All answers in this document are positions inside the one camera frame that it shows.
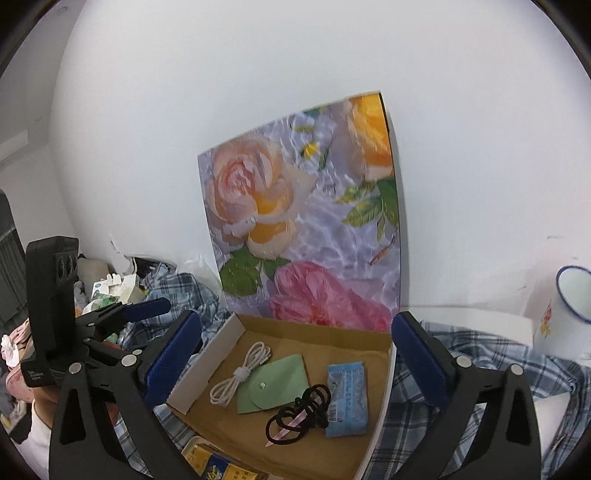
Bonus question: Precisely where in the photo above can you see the blue plaid shirt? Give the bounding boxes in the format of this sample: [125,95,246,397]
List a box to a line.
[117,263,590,479]

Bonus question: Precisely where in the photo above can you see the green snap pouch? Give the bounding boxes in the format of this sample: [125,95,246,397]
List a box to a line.
[238,354,310,414]

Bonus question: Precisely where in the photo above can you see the gold blue cigarette box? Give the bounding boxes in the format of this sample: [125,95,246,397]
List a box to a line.
[182,436,269,480]

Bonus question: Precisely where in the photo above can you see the white enamel mug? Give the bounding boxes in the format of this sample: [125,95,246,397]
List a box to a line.
[533,265,590,362]

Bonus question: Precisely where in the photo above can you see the small white carton box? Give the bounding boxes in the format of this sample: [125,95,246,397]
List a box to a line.
[104,273,145,304]

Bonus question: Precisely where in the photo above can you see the floral rose painting board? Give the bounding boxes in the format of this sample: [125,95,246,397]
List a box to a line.
[197,92,402,332]

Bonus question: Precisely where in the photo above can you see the white cable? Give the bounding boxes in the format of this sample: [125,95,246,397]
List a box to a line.
[208,340,274,409]

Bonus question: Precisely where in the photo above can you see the person's left hand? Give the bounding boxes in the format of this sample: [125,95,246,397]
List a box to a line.
[32,386,60,429]

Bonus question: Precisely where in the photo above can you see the green patterned packet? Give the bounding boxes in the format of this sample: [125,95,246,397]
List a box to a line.
[82,281,120,315]

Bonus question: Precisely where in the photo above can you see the blue tissue packet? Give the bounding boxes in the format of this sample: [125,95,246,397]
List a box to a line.
[325,362,369,438]

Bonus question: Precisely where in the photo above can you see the white pink plush toy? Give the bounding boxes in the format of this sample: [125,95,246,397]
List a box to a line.
[1,319,34,403]

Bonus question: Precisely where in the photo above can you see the white cardboard box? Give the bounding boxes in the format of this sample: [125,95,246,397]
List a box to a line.
[167,315,396,479]

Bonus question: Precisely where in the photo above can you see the black hair tie pink clip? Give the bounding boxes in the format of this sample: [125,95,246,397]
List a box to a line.
[266,384,332,448]

